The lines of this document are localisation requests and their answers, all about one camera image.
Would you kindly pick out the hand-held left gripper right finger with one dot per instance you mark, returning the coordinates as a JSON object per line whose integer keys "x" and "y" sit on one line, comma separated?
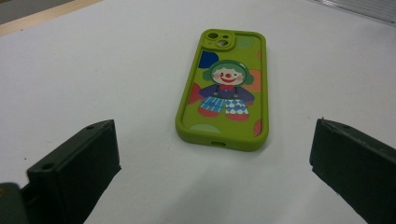
{"x": 358, "y": 168}

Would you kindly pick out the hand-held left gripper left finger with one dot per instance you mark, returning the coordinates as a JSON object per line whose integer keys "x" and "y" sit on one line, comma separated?
{"x": 74, "y": 168}

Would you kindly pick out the green clown phone case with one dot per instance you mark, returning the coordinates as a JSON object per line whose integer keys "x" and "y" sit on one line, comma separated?
{"x": 224, "y": 130}

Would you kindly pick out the white work board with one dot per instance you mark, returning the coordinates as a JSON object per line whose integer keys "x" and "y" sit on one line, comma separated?
{"x": 93, "y": 77}

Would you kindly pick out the wooden table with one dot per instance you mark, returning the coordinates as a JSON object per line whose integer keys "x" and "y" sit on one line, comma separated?
{"x": 37, "y": 17}

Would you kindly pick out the metal floor rail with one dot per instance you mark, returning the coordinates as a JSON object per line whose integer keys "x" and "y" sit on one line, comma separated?
{"x": 367, "y": 9}

